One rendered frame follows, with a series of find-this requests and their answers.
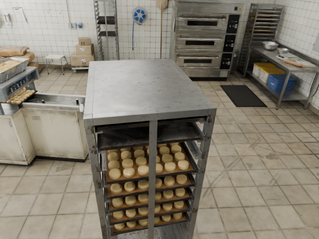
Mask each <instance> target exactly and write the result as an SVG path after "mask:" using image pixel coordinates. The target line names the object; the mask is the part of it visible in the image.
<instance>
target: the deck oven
mask: <svg viewBox="0 0 319 239"><path fill-rule="evenodd" d="M250 1H251V0H172V14H171V31H170V48H169V59H172V60H173V61H174V62H175V63H176V64H177V65H178V66H179V67H180V68H181V70H182V71H183V72H184V73H185V74H186V75H187V76H188V77H189V78H190V79H191V81H226V80H227V77H229V76H230V72H231V67H232V62H233V57H234V52H235V46H236V41H237V36H238V31H239V27H240V22H241V17H242V12H243V8H244V4H250ZM174 18H175V29H174V32H173V22H174Z"/></svg>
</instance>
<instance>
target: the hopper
mask: <svg viewBox="0 0 319 239"><path fill-rule="evenodd" d="M29 59H30V58H15V57H7V58H5V59H3V60H0V66H1V65H3V64H4V63H5V62H7V61H17V62H21V63H20V64H18V65H16V66H14V67H12V68H10V69H8V70H6V71H4V72H2V73H0V83H3V82H5V81H7V80H9V79H10V78H12V77H14V76H16V75H17V74H19V73H21V72H23V71H25V69H26V67H27V65H28V61H29Z"/></svg>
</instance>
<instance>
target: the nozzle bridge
mask: <svg viewBox="0 0 319 239"><path fill-rule="evenodd" d="M28 75H29V76H28ZM25 77H26V78H27V79H29V80H28V82H25V84H23V81H22V78H23V79H24V81H26V79H25ZM38 79H40V76H39V72H38V68H37V67H26V69H25V71H23V72H21V73H19V74H17V75H16V76H14V77H12V78H10V79H9V80H7V81H5V82H3V83H0V115H3V114H4V110H3V108H2V105H1V101H8V100H9V97H11V96H12V95H14V94H15V93H17V92H18V91H20V90H21V89H23V88H24V87H27V85H29V87H27V88H26V90H36V88H35V84H34V80H38ZM19 80H20V81H21V83H22V86H21V85H20V83H19ZM16 82H18V84H19V88H18V87H17V84H16ZM13 84H14V85H15V87H16V90H14V87H13ZM10 86H11V87H12V89H13V92H11V90H10Z"/></svg>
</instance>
